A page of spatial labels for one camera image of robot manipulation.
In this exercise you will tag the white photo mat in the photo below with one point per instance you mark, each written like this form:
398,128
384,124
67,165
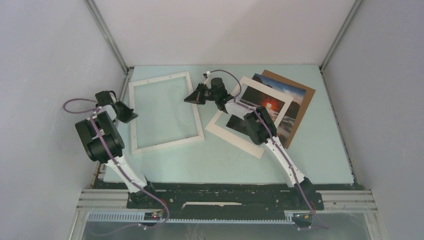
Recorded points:
236,140

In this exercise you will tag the aluminium corner rail right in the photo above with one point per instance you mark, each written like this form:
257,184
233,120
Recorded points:
341,33

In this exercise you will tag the aluminium corner rail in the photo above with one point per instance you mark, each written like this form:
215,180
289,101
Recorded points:
341,33
107,35

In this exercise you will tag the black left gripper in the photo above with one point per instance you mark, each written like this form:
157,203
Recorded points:
129,116

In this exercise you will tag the aluminium corner rail left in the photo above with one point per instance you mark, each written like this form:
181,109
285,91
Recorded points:
107,35

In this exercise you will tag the brown backing board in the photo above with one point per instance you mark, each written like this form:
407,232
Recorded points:
306,96

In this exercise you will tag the sunset landscape photo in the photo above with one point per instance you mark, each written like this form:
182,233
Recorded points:
255,98

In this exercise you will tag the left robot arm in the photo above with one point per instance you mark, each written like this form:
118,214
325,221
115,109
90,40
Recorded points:
103,143

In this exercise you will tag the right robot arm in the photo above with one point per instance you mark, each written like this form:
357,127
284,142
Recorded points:
260,129

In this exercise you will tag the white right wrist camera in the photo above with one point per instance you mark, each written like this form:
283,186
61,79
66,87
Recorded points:
208,78

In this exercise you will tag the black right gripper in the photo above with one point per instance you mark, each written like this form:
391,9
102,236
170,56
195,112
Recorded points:
196,97

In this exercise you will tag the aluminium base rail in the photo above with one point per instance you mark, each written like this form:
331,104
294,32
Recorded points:
334,202

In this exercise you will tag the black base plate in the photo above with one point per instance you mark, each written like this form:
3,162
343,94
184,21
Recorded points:
232,202

